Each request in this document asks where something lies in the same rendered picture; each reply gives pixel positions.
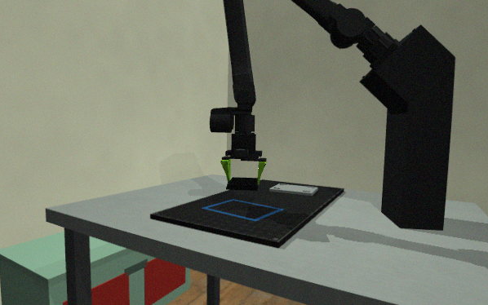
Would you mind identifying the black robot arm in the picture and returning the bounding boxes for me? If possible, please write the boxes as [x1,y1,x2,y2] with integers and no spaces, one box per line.
[210,0,400,157]

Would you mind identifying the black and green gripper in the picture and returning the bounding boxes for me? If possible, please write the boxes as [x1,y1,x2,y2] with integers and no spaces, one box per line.
[220,150,267,186]

